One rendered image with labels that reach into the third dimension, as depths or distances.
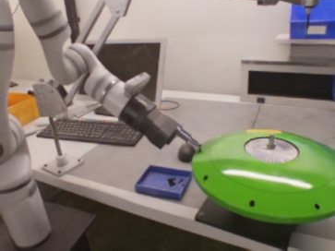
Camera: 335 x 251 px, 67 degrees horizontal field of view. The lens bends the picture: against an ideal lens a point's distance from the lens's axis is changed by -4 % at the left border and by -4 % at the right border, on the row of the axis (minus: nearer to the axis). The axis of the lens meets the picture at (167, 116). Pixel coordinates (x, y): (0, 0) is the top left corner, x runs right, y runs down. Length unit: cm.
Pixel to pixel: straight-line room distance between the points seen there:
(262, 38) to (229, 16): 20
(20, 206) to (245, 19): 121
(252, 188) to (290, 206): 6
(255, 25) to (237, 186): 104
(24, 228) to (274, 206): 55
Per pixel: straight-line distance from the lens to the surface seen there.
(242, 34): 141
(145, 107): 56
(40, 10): 57
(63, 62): 60
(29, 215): 70
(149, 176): 77
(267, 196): 45
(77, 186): 81
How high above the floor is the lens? 135
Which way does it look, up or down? 22 degrees down
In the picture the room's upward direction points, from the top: 4 degrees counter-clockwise
